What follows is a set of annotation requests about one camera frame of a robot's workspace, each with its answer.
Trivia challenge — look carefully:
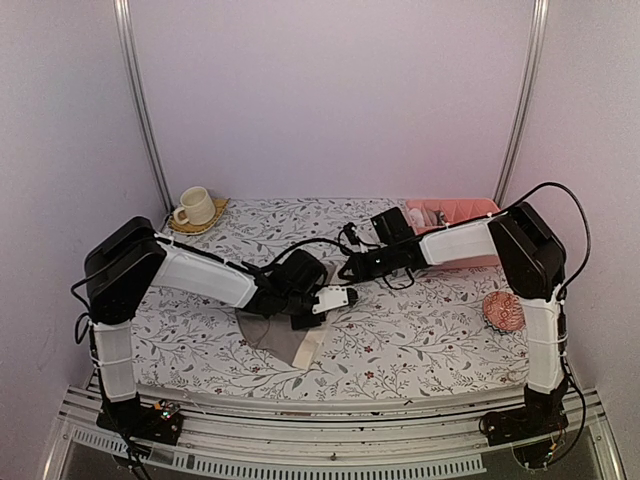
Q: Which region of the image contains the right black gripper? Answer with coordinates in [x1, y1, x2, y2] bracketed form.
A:
[340, 243, 400, 283]

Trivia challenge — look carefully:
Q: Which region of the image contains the taupe underwear cream waistband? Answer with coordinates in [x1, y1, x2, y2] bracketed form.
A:
[235, 310, 328, 371]

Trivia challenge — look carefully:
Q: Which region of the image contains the grey boxer briefs white trim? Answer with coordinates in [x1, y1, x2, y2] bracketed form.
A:
[422, 208, 450, 228]

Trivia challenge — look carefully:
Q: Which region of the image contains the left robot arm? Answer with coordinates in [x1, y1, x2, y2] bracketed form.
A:
[70, 216, 335, 439]

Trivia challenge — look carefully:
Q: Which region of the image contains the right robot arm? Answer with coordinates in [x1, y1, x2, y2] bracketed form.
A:
[338, 202, 569, 446]

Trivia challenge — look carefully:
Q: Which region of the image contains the white item in tray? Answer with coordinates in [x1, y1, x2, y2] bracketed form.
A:
[408, 208, 425, 228]

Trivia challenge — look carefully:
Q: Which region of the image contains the pink divided organizer tray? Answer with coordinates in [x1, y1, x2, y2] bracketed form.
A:
[406, 198, 500, 270]

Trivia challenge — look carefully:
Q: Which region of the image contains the woven bamboo coaster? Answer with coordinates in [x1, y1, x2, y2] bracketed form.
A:
[167, 197, 232, 236]

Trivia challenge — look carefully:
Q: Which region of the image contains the cream ceramic mug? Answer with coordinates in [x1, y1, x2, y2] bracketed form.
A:
[173, 186, 217, 226]

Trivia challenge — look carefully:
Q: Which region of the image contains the floral tablecloth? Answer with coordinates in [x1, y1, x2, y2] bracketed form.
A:
[119, 196, 569, 401]

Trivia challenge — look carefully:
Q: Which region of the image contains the red patterned bowl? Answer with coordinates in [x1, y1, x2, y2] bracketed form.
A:
[482, 291, 526, 333]

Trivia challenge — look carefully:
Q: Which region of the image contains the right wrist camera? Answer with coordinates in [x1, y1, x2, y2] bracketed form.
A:
[337, 222, 380, 253]

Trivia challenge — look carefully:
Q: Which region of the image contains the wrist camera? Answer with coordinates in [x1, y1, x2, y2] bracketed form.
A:
[337, 222, 380, 253]
[312, 285, 358, 315]

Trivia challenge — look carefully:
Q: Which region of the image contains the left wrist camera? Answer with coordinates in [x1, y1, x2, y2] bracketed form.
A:
[312, 285, 358, 315]

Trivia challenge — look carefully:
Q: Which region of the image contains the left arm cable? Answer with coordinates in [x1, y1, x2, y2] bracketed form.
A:
[259, 236, 351, 274]

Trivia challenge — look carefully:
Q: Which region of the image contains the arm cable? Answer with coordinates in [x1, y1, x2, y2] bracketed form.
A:
[499, 181, 592, 291]
[259, 236, 351, 274]

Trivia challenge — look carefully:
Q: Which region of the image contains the front aluminium rail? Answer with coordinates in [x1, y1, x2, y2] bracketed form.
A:
[42, 384, 626, 480]

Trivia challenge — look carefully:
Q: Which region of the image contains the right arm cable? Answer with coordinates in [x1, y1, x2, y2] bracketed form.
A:
[499, 181, 592, 291]

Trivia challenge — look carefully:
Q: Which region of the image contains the left aluminium frame post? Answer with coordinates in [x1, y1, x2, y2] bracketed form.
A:
[113, 0, 173, 211]

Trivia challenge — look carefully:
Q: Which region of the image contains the aluminium frame post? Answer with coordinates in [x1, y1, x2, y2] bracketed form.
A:
[493, 0, 550, 205]
[113, 0, 173, 211]

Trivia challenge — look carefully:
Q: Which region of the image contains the right aluminium frame post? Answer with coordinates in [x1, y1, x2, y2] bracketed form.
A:
[493, 0, 550, 205]

